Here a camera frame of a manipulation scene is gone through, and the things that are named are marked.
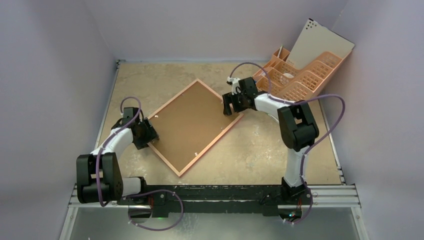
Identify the grey perforated board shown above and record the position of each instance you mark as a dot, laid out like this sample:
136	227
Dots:
314	40

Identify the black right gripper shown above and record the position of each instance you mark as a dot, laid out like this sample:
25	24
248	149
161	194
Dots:
232	101

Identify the pink picture frame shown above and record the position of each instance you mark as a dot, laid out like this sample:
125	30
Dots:
165	159

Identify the orange plastic desk organizer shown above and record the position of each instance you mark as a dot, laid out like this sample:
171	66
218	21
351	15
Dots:
306	83

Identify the brown cardboard backing board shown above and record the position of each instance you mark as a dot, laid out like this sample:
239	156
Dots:
192	122

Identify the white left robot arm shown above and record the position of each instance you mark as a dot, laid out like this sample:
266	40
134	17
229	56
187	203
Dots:
98	176

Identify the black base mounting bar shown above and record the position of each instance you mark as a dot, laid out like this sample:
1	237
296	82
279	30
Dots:
268	200

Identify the aluminium rail frame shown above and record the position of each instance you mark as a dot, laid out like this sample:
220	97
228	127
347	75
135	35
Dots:
189	124

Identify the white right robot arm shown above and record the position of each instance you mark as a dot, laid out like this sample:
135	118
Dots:
297	125

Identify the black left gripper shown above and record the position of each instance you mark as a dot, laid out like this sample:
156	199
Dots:
150	135

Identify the white tape roll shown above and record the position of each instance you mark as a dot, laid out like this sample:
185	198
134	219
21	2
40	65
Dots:
288	75

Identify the green white pen upright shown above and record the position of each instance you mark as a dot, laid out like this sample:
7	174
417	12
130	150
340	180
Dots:
280	51

